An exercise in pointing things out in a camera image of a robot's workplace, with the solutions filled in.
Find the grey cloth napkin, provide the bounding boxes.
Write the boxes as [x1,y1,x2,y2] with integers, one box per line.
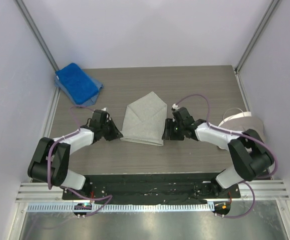
[121,91,167,147]

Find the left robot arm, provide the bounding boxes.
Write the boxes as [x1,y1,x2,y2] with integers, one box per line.
[28,110,123,200]

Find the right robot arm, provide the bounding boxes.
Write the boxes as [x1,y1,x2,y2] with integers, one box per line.
[162,104,275,198]

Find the light blue mesh cloth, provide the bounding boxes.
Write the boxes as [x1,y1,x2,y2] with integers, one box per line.
[54,76,103,107]

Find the blue folded towel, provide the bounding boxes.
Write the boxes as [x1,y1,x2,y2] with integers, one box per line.
[55,63,98,104]

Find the grey cloth pile in bowl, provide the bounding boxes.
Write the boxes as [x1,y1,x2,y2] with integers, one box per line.
[218,107,265,142]

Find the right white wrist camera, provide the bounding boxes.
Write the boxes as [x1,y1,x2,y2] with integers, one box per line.
[171,104,179,111]

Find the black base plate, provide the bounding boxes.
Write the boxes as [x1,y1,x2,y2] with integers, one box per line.
[62,174,241,201]

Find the white slotted cable duct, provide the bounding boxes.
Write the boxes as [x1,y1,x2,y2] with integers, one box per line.
[27,202,214,213]

